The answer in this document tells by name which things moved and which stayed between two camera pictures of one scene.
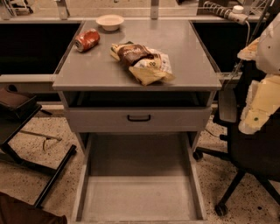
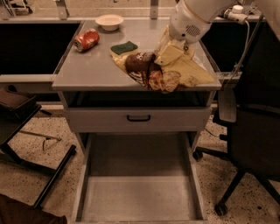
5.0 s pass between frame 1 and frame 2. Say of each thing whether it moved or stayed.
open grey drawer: stayed
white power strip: stayed
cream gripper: moved
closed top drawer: stayed
